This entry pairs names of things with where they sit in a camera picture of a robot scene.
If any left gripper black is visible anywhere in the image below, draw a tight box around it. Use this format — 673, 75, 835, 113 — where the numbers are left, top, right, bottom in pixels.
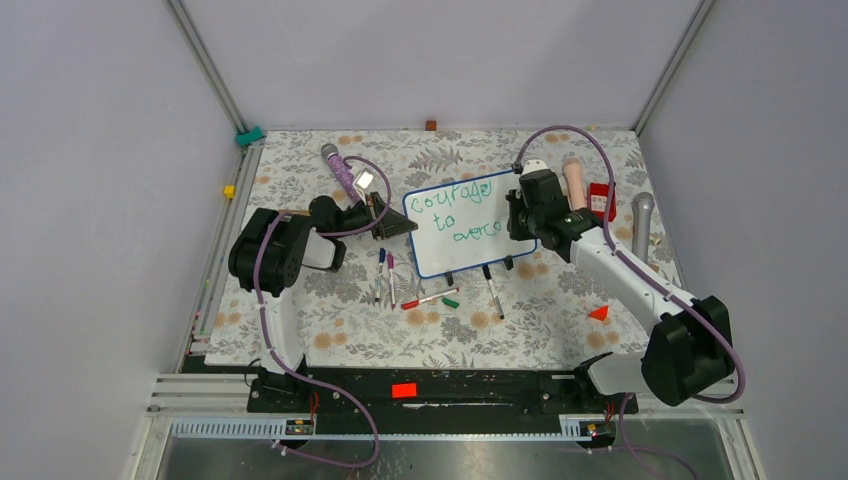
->
332, 191, 417, 240

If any blue framed whiteboard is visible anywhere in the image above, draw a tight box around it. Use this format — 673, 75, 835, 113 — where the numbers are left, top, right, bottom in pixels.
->
402, 170, 537, 279

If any green marker cap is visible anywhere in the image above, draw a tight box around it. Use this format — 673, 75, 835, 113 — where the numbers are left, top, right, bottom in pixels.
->
441, 298, 460, 309

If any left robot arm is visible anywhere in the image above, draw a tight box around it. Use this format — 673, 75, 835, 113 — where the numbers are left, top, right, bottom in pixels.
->
228, 192, 418, 411

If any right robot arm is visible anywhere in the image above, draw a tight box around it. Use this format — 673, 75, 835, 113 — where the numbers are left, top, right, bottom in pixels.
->
506, 162, 745, 412

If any blue whiteboard marker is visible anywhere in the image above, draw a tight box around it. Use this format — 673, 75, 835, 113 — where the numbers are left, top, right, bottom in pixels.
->
374, 247, 387, 304

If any purple whiteboard marker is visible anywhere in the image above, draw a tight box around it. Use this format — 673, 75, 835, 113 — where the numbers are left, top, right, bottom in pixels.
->
387, 253, 397, 310

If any black whiteboard marker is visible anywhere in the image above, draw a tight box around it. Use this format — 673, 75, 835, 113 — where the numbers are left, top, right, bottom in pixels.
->
482, 265, 505, 320

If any red whiteboard marker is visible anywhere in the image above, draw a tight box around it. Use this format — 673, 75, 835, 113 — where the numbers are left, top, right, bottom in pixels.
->
401, 287, 460, 310

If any pink toy microphone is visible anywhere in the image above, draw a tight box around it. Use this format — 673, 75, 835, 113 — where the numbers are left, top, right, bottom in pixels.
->
563, 157, 587, 210

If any red box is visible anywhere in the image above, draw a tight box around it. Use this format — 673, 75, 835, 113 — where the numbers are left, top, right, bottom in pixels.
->
587, 182, 617, 222

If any purple glitter toy microphone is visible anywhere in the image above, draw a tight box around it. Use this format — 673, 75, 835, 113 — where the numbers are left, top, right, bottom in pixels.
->
321, 143, 362, 203

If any silver toy microphone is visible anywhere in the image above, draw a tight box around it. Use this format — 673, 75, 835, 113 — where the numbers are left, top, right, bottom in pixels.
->
632, 192, 655, 263

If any red triangular block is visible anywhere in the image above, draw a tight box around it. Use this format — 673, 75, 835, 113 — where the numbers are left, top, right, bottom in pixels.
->
587, 305, 609, 322

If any red tape label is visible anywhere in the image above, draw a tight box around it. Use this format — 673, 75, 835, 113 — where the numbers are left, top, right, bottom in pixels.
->
390, 382, 418, 399

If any teal corner block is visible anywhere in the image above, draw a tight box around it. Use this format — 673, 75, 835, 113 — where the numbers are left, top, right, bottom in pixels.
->
235, 126, 265, 147

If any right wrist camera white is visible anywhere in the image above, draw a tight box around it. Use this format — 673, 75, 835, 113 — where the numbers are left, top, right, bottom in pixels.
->
520, 158, 549, 176

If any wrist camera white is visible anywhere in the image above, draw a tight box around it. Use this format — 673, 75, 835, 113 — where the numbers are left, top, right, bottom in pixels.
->
520, 158, 549, 176
353, 169, 375, 197

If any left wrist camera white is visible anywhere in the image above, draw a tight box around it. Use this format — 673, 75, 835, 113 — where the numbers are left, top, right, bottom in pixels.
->
353, 169, 375, 197

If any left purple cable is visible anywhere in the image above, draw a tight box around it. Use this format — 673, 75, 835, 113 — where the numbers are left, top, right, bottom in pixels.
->
252, 156, 393, 469

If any purple cable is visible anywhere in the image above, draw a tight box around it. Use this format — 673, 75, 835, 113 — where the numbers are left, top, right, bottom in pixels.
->
252, 156, 393, 469
513, 125, 747, 480

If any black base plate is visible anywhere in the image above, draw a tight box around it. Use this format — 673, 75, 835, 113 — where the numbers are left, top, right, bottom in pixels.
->
247, 367, 638, 435

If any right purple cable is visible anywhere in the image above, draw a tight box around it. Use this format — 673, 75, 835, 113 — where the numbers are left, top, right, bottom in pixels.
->
513, 125, 747, 480

